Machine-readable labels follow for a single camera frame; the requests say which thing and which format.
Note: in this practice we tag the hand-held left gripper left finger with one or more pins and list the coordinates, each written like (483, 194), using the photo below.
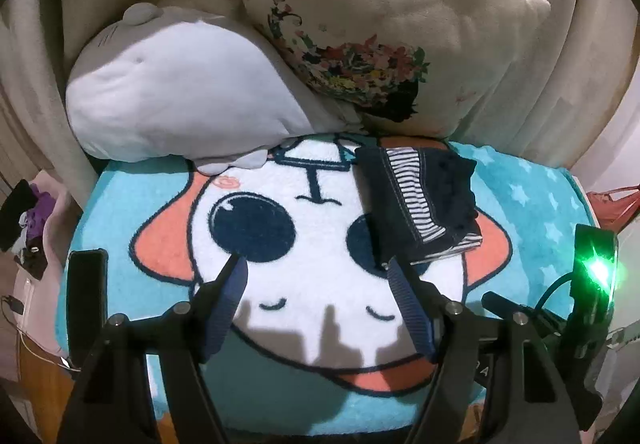
(232, 291)

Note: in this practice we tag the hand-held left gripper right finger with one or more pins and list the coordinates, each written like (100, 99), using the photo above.
(407, 301)

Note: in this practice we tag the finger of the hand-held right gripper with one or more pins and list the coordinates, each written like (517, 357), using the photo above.
(520, 306)

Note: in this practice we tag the striped pants with navy waistband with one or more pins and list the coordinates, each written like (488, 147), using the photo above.
(450, 194)

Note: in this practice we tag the red bag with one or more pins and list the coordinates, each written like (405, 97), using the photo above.
(615, 209)

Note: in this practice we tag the teal cartoon printed blanket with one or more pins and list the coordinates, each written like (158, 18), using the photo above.
(310, 244)

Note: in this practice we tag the grey and white plush pillow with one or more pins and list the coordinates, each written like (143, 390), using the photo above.
(175, 94)

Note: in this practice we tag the beige sofa cover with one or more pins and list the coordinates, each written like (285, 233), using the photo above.
(590, 74)

